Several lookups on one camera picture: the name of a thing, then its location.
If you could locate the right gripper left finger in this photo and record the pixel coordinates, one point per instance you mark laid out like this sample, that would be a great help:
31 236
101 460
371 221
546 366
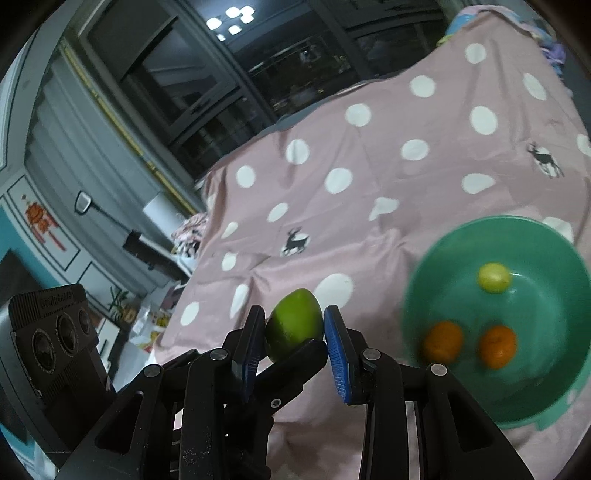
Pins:
182 420

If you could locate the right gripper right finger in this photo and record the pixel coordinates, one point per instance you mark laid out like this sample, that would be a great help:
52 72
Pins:
456 437

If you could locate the orange tangerine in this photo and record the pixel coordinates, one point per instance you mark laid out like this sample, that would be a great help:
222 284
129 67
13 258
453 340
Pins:
443 343
497 347

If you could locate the yellow green fruit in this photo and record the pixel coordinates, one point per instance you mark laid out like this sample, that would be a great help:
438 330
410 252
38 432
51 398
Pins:
494 278

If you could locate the green plastic bowl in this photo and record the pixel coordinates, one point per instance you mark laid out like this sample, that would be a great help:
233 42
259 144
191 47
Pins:
547 306

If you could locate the black floor lamp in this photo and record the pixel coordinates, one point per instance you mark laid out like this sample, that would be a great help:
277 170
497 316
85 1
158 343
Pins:
152 254

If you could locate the pile of clothes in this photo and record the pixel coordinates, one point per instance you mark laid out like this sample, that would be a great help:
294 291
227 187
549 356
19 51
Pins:
188 236

